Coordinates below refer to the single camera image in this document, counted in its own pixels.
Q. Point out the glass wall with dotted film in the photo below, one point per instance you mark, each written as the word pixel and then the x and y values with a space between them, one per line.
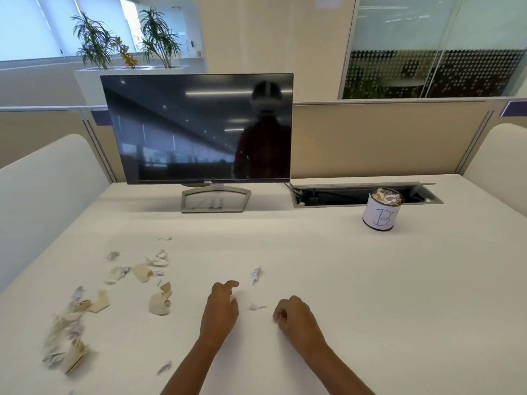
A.
pixel 432 49

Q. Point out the white window blinds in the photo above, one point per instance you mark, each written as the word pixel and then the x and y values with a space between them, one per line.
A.
pixel 49 24

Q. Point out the long beige desk divider panel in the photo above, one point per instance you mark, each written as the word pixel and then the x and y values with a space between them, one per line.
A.
pixel 370 139

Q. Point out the white paper notice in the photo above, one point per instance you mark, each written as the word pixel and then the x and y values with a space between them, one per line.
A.
pixel 328 0

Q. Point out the person's left forearm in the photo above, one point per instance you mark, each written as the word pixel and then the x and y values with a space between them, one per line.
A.
pixel 191 370

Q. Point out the black monitor with silver stand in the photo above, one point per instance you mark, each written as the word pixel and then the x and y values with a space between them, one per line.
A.
pixel 193 127

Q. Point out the red and yellow leafy plant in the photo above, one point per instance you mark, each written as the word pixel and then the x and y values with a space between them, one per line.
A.
pixel 127 57

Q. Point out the person's right forearm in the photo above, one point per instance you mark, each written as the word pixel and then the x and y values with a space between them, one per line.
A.
pixel 333 372

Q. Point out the person's right hand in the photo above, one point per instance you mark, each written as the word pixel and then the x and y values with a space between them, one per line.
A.
pixel 300 324

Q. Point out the white paper-wrapped mesh cup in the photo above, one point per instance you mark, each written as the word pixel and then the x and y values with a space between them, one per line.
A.
pixel 381 215

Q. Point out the scattered torn paper scraps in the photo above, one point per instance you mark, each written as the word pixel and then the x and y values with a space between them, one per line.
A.
pixel 158 304

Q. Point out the person's left thumb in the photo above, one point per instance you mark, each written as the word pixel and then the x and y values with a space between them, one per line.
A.
pixel 234 310

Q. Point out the green palm plant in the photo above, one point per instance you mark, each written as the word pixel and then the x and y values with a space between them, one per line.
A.
pixel 158 36
pixel 94 41

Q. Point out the person's left hand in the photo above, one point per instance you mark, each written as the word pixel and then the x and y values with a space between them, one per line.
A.
pixel 218 316

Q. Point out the short beige desk divider panel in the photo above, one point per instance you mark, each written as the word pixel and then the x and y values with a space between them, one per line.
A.
pixel 41 127

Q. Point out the person's right fingers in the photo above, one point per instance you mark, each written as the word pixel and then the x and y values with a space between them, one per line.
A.
pixel 280 314

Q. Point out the white rounded side partition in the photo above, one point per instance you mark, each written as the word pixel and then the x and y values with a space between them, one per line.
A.
pixel 500 152
pixel 45 201

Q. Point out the white planter box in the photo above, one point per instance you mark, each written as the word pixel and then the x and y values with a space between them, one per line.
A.
pixel 88 86

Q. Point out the crumpled paper wads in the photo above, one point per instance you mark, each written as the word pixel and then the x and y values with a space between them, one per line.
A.
pixel 387 197

